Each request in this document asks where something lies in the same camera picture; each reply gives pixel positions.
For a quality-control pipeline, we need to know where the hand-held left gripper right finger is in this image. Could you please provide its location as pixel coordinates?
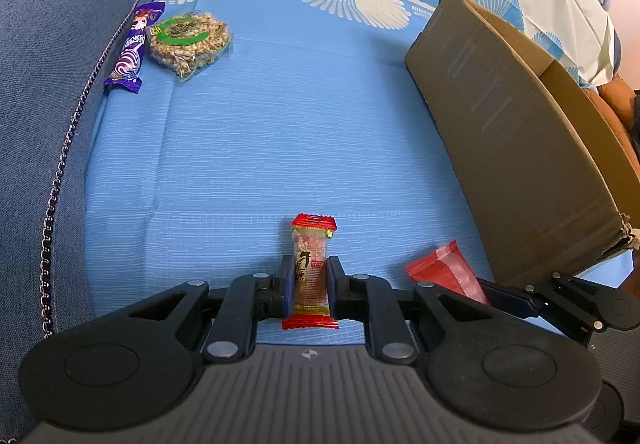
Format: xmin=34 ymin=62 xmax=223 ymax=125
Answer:
xmin=327 ymin=256 xmax=501 ymax=364

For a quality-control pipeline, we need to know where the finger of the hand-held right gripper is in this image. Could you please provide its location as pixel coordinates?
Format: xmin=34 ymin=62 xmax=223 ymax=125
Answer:
xmin=477 ymin=272 xmax=608 ymax=345

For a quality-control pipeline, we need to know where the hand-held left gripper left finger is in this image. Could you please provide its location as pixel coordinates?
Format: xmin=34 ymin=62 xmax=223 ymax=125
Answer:
xmin=120 ymin=255 xmax=296 ymax=361

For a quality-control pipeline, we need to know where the small red candy packet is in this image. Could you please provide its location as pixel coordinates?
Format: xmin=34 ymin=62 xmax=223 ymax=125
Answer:
xmin=281 ymin=213 xmax=339 ymax=331

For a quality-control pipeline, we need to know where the red snack packet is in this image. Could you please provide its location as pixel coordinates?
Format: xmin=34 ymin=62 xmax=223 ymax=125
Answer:
xmin=405 ymin=240 xmax=490 ymax=305

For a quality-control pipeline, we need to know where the brown cardboard box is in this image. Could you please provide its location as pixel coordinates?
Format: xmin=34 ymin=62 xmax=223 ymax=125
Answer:
xmin=405 ymin=0 xmax=640 ymax=289

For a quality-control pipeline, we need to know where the orange pillow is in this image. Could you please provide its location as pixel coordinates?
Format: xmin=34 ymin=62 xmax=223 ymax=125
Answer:
xmin=582 ymin=78 xmax=640 ymax=145

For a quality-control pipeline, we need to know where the round seed cake packet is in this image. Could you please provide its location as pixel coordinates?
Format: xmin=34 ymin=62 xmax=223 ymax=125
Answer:
xmin=146 ymin=11 xmax=235 ymax=82

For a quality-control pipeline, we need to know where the purple candy packet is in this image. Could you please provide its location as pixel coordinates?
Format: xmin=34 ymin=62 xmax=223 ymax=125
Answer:
xmin=103 ymin=2 xmax=166 ymax=94

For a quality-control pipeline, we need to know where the blue fabric sofa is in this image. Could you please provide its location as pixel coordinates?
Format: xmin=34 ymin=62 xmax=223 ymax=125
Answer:
xmin=0 ymin=0 xmax=171 ymax=440

